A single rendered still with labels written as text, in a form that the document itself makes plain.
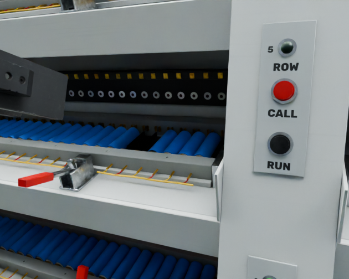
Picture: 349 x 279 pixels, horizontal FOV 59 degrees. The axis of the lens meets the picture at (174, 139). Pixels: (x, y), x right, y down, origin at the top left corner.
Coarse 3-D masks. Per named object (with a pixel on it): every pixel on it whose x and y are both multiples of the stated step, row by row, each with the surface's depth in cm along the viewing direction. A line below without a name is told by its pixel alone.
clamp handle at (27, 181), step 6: (72, 162) 35; (72, 168) 36; (36, 174) 32; (42, 174) 32; (48, 174) 32; (54, 174) 33; (60, 174) 34; (18, 180) 30; (24, 180) 29; (30, 180) 30; (36, 180) 30; (42, 180) 31; (48, 180) 32; (18, 186) 30; (24, 186) 30; (30, 186) 30
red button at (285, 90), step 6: (276, 84) 25; (282, 84) 25; (288, 84) 24; (276, 90) 25; (282, 90) 25; (288, 90) 24; (294, 90) 24; (276, 96) 25; (282, 96) 25; (288, 96) 25
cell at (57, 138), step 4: (76, 124) 50; (68, 128) 48; (72, 128) 48; (76, 128) 49; (64, 132) 47; (68, 132) 47; (72, 132) 48; (56, 136) 46; (60, 136) 46; (64, 136) 46; (48, 140) 45; (52, 140) 45; (56, 140) 45; (60, 140) 46
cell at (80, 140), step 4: (92, 128) 47; (96, 128) 47; (100, 128) 48; (88, 132) 46; (92, 132) 46; (96, 132) 47; (80, 136) 45; (84, 136) 45; (88, 136) 45; (92, 136) 46; (76, 140) 44; (80, 140) 44; (84, 140) 44; (80, 144) 44
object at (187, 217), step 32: (0, 160) 45; (0, 192) 40; (32, 192) 37; (64, 192) 35; (96, 192) 35; (128, 192) 34; (160, 192) 33; (192, 192) 33; (96, 224) 35; (128, 224) 33; (160, 224) 31; (192, 224) 30
